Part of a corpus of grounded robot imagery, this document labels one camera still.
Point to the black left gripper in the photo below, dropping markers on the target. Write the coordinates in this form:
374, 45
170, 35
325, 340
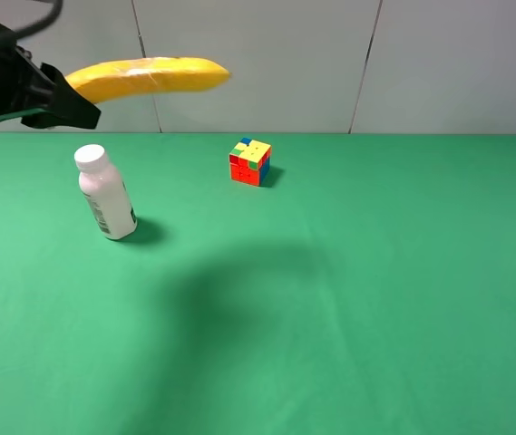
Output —
39, 94

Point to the yellow banana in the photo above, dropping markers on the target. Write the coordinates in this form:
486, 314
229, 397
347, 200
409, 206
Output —
114, 80

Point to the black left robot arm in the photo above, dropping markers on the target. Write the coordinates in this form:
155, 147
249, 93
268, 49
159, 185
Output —
39, 25

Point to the green tablecloth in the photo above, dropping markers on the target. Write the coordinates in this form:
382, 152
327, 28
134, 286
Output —
368, 288

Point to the white plastic bottle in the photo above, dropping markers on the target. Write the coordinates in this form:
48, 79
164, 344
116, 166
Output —
104, 190

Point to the multicolour puzzle cube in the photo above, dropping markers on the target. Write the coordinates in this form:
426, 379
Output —
249, 161

